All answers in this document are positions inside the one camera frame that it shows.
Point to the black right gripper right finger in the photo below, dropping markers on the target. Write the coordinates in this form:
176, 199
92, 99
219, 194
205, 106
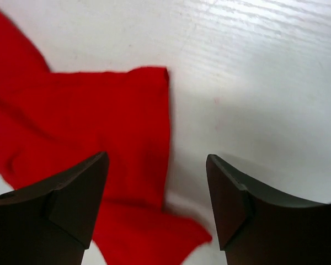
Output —
258, 224

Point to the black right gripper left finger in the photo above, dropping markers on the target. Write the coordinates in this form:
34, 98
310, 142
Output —
52, 221

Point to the red t shirt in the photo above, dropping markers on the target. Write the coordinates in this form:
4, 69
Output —
51, 121

